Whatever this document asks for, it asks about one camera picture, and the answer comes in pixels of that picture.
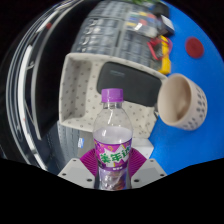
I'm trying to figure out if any white dotted fabric tray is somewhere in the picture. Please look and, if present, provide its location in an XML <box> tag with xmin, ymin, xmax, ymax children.
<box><xmin>58</xmin><ymin>52</ymin><xmax>168</xmax><ymax>139</ymax></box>

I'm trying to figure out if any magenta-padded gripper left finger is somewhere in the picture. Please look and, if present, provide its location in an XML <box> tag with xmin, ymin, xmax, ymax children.
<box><xmin>57</xmin><ymin>147</ymin><xmax>100</xmax><ymax>190</ymax></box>

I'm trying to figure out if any grey parts drawer cabinet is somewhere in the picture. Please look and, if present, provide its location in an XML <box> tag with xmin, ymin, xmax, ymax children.
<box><xmin>71</xmin><ymin>3</ymin><xmax>161</xmax><ymax>68</ymax></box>

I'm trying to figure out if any clear bottle with purple cap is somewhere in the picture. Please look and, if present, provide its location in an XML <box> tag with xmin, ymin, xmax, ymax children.
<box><xmin>92</xmin><ymin>87</ymin><xmax>134</xmax><ymax>191</ymax></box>

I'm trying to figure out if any yellow multimeter with red leads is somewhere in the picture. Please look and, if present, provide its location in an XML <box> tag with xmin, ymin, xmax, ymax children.
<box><xmin>146</xmin><ymin>34</ymin><xmax>173</xmax><ymax>76</ymax></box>

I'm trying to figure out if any beige dotted mug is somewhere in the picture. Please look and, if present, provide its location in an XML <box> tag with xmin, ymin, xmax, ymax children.
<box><xmin>157</xmin><ymin>73</ymin><xmax>208</xmax><ymax>131</ymax></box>

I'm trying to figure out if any flat round red coaster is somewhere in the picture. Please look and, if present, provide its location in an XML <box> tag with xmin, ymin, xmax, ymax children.
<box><xmin>185</xmin><ymin>36</ymin><xmax>205</xmax><ymax>59</ymax></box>

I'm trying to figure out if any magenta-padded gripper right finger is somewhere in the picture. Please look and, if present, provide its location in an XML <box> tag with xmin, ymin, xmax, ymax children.
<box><xmin>127</xmin><ymin>147</ymin><xmax>168</xmax><ymax>190</ymax></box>

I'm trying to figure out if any dark grey flat box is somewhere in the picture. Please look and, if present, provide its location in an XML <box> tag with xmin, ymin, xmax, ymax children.
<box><xmin>77</xmin><ymin>131</ymin><xmax>98</xmax><ymax>159</ymax></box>

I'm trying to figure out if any clear organizer box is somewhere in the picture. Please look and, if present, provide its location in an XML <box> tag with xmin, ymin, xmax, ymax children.
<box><xmin>126</xmin><ymin>9</ymin><xmax>162</xmax><ymax>38</ymax></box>

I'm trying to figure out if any black box with white label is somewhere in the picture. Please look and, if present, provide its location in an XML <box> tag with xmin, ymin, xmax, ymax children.
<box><xmin>159</xmin><ymin>14</ymin><xmax>175</xmax><ymax>37</ymax></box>

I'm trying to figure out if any black zip case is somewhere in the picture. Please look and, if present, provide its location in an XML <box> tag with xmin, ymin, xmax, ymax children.
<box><xmin>95</xmin><ymin>61</ymin><xmax>164</xmax><ymax>108</ymax></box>

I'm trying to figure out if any plain black box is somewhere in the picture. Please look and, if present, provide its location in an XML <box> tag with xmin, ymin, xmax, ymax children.
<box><xmin>151</xmin><ymin>1</ymin><xmax>170</xmax><ymax>18</ymax></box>

